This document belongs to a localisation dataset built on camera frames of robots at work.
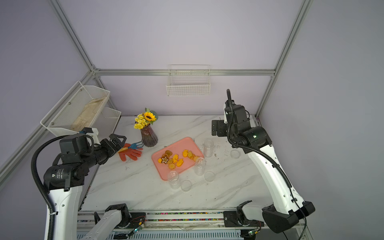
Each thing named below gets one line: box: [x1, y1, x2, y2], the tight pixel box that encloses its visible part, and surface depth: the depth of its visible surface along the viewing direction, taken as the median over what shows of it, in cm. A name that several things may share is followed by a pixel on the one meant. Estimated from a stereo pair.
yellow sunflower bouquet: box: [133, 107, 159, 130], surface depth 88 cm
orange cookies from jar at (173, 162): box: [167, 154, 184, 170], surface depth 95 cm
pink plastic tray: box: [152, 137, 205, 181], surface depth 97 cm
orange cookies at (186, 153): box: [182, 149, 200, 162], surface depth 97 cm
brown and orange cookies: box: [158, 150, 173, 165], surface depth 95 cm
